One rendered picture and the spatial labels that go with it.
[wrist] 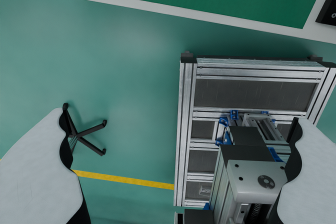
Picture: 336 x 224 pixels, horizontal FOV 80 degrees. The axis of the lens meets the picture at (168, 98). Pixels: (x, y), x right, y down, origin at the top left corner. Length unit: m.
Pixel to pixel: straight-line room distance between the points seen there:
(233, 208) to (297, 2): 0.49
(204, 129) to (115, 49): 0.77
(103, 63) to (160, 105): 0.49
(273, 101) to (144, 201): 1.60
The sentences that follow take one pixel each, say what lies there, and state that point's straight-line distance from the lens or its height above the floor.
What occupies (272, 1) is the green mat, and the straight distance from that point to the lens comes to 0.55.
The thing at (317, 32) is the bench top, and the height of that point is 0.75.
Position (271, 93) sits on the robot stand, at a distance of 1.31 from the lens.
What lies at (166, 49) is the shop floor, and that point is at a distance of 1.31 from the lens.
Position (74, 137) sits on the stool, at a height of 0.10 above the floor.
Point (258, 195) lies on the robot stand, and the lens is 0.49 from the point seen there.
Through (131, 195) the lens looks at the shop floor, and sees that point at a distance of 2.27.
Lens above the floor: 1.26
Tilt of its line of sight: 60 degrees down
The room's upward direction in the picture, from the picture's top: 175 degrees counter-clockwise
